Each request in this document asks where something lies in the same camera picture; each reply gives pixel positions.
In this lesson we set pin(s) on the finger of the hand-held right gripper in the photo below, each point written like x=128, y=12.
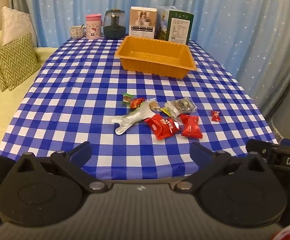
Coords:
x=256, y=147

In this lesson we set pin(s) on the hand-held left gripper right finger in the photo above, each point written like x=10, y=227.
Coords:
x=199, y=152

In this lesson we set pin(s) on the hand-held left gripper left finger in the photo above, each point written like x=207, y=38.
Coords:
x=81, y=152

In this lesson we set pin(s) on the red snack packet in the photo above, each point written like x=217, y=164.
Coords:
x=163, y=127
x=191, y=127

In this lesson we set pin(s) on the small red candy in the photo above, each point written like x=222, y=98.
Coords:
x=136, y=103
x=215, y=116

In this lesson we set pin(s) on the clear dark-printed snack packet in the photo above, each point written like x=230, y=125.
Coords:
x=181, y=107

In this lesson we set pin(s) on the yellow candy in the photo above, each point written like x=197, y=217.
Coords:
x=165, y=111

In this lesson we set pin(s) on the silver bone-shaped packet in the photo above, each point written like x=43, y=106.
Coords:
x=132, y=120

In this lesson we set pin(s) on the clear brown cookie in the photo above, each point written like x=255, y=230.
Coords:
x=153, y=105

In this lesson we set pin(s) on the green candy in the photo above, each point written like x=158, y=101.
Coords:
x=127, y=98

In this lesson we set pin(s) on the orange plastic tray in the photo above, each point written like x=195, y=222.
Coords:
x=147, y=65

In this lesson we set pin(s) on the blue white checked tablecloth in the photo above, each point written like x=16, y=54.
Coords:
x=85, y=80

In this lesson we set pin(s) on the green chevron cushion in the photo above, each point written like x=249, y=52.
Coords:
x=13, y=60

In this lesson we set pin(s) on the blue star curtain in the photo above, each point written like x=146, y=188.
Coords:
x=235, y=30

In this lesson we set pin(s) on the small patterned mug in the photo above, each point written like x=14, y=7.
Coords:
x=76, y=33

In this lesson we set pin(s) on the pink cartoon cup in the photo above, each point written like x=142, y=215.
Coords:
x=93, y=28

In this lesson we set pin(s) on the green cardboard box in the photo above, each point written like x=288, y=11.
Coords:
x=178, y=27

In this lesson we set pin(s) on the dark green clear jar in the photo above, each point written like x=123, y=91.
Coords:
x=114, y=28

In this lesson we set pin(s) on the white cardboard box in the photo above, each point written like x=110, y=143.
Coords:
x=142, y=22

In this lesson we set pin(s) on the white cushion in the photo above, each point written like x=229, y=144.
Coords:
x=16, y=25

